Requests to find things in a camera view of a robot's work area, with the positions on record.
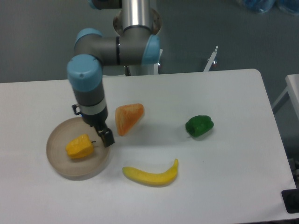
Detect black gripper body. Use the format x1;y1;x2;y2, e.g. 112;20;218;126
72;104;108;131

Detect yellow toy pepper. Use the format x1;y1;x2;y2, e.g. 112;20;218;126
65;134;96;159

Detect green toy pepper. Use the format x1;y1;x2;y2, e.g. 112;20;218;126
185;115;214;138

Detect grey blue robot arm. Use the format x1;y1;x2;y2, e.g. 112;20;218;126
67;0;160;147

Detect beige round plate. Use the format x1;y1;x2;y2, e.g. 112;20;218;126
46;118;110;180

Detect orange triangular toy slice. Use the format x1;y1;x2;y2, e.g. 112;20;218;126
115;103;144;136

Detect yellow toy banana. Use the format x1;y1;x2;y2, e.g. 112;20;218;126
122;159;178;186

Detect white side table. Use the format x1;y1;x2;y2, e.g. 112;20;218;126
271;74;299;113

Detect black device at table edge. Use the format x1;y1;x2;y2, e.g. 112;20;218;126
281;189;299;214

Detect blue plastic bag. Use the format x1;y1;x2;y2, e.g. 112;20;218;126
242;0;275;13

